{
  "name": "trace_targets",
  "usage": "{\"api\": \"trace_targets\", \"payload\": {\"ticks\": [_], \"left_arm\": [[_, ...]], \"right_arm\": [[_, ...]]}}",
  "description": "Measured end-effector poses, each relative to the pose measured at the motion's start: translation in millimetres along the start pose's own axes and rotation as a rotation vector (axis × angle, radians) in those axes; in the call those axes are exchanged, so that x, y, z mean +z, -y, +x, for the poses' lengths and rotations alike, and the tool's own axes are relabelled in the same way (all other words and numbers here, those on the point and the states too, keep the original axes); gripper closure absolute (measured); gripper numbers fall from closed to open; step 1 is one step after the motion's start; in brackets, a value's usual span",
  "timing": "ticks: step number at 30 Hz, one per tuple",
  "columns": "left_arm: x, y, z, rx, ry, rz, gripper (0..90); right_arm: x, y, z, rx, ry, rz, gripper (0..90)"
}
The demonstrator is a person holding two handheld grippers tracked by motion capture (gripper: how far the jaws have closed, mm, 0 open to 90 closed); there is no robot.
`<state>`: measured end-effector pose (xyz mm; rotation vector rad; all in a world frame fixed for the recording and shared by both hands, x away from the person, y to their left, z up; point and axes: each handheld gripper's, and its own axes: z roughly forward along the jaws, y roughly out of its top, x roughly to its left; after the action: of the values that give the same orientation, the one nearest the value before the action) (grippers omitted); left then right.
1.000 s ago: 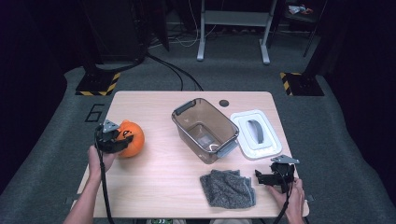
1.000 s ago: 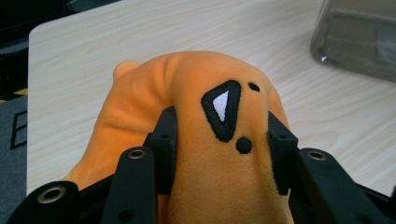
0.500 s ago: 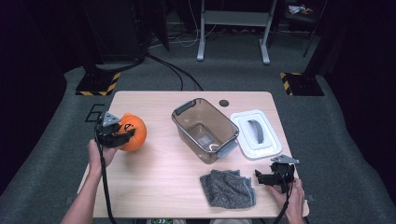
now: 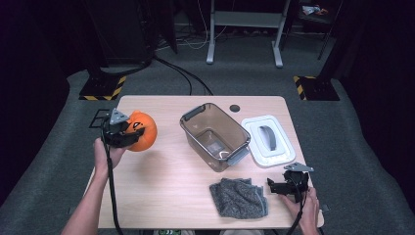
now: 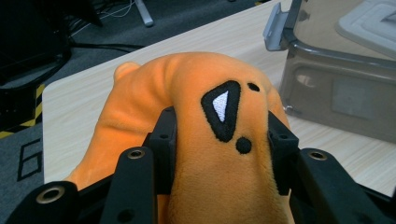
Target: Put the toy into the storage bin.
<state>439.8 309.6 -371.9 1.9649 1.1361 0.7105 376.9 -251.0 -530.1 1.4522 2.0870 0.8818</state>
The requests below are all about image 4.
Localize white metal stand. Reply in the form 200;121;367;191
206;0;292;69

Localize brown translucent storage box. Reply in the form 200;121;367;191
179;102;252;173

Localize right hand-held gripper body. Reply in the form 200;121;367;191
283;162;315;204

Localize orange plush toy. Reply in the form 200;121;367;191
125;110;159;153

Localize right hand-held gripper black cable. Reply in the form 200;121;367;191
287;177;309;235

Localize person's right hand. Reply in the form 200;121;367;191
282;187;321;235

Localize black yellow striped stand base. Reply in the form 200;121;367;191
293;75;341;102
78;75;127;102

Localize white lid with grey handle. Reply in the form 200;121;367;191
241;115;297;168

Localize black floor cable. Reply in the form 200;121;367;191
153;56;214;97
153;56;194;96

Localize hand-held gripper black cable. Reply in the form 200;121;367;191
287;177;309;235
102;120;124;235

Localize person's left hand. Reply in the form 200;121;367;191
93;138;126;177

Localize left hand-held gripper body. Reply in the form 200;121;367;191
101;108;131;149

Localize dark shelf with small items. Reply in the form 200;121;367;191
280;0;341;62

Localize black cabinet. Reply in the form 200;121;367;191
82;0;179;67

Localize white cables on floor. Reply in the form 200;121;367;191
156;0;229;52

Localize left hand-held gripper black cable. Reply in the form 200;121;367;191
102;120;124;235

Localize grey fluffy cloth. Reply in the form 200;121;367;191
208;177;269;220

